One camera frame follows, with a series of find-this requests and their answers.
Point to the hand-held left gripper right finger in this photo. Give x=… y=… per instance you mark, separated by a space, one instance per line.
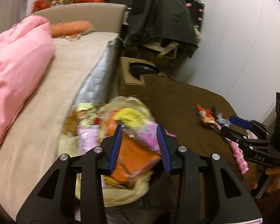
x=164 y=149

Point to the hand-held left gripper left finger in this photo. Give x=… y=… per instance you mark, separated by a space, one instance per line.
x=115 y=151

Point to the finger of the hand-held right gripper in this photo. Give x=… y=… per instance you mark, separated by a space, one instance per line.
x=240 y=121
x=233 y=134

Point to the light pink wrapper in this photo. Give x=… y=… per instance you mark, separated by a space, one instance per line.
x=151 y=135

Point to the orange snack packet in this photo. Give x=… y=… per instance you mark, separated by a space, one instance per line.
x=135 y=158

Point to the pink spotted packet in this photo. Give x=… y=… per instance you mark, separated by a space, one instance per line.
x=238 y=158

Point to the pink printed packet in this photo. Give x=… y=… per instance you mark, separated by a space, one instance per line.
x=87 y=140

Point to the yellow snack packet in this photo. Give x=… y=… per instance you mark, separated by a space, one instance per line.
x=130 y=117

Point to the yellow plastic bag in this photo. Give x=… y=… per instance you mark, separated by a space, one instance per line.
x=130 y=191

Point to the person's right hand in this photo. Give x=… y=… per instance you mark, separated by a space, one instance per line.
x=276 y=178

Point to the dark small wrapper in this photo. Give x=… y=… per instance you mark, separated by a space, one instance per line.
x=220 y=116

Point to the red yellow snack wrapper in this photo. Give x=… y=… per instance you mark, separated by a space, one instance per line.
x=206 y=116

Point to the brown blanket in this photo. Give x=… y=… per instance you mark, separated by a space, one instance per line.
x=184 y=98

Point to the cardboard box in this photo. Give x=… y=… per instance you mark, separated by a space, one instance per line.
x=130 y=86

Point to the white quilted mattress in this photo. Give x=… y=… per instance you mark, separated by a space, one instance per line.
x=95 y=77

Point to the black oval object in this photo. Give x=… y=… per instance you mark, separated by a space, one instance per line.
x=142 y=69

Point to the bed with beige cover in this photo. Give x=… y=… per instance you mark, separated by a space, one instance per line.
x=60 y=86

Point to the black pink dotted bag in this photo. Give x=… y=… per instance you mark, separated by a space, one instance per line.
x=196 y=11

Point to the pink duvet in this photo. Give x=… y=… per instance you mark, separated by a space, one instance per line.
x=16 y=74

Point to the black cloth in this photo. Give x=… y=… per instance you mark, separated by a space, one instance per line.
x=163 y=16

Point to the orange pillow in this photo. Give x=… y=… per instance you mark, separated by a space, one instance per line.
x=70 y=28

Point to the beige headboard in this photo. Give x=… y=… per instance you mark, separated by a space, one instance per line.
x=84 y=14

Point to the red fluffy item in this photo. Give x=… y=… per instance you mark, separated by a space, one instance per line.
x=40 y=5

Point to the wooden folding frame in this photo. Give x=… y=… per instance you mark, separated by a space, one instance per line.
x=164 y=49

